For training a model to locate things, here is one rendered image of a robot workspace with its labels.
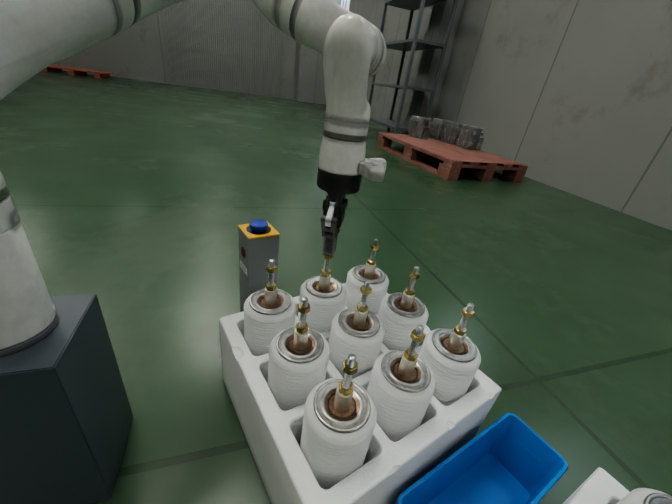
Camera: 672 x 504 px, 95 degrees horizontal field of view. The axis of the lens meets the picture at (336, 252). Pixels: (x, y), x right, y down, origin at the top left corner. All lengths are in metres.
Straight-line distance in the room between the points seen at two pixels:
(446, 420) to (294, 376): 0.25
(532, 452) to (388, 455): 0.32
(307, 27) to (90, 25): 0.25
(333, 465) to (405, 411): 0.12
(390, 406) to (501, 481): 0.34
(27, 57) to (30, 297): 0.25
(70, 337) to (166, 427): 0.31
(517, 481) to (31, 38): 0.94
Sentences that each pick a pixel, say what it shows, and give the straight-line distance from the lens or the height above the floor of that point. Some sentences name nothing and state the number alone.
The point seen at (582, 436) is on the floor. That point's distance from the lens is 0.98.
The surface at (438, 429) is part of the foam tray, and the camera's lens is 0.56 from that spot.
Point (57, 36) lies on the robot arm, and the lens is 0.47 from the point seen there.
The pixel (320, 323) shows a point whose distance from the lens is 0.63.
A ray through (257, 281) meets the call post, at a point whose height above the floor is 0.20.
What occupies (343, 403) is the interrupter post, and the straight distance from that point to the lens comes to 0.43.
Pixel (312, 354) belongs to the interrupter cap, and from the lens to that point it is 0.50.
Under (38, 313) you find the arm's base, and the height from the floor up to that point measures 0.33.
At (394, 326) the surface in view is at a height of 0.23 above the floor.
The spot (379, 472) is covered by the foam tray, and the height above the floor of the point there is 0.18.
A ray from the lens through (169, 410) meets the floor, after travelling 0.78.
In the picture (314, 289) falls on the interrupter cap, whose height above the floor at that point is 0.25.
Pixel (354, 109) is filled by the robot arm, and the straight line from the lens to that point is 0.49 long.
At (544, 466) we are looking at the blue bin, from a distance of 0.75.
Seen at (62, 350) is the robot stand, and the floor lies 0.30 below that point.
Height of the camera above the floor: 0.62
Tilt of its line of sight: 28 degrees down
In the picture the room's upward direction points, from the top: 8 degrees clockwise
